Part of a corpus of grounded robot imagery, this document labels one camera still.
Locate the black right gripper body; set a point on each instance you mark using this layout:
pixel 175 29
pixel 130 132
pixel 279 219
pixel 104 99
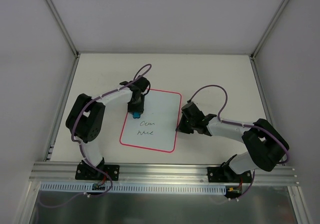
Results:
pixel 184 125

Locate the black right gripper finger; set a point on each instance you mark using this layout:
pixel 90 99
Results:
pixel 184 111
pixel 183 127

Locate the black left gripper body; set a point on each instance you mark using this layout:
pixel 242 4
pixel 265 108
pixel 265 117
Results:
pixel 135 108

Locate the blue whiteboard eraser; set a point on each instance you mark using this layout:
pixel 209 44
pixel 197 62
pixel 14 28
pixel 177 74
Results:
pixel 136 115

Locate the pink framed whiteboard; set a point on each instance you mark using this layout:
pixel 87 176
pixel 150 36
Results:
pixel 156 128

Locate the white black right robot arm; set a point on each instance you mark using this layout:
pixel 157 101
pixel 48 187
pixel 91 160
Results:
pixel 265 146

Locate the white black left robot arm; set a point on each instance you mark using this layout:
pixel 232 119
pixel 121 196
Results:
pixel 86 118

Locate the front aluminium mounting rail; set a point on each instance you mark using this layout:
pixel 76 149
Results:
pixel 161 174

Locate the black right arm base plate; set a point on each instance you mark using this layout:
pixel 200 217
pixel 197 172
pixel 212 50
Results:
pixel 224 174

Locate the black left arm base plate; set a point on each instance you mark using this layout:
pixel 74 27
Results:
pixel 85 172

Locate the white slotted cable duct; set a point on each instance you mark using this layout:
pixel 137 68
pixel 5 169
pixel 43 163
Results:
pixel 133 188

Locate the left aluminium corner post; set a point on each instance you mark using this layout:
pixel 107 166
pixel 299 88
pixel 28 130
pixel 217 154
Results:
pixel 56 16

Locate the aluminium corner post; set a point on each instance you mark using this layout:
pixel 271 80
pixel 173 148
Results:
pixel 56 16
pixel 276 16

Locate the right aluminium corner post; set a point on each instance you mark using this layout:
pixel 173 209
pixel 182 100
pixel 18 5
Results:
pixel 276 16

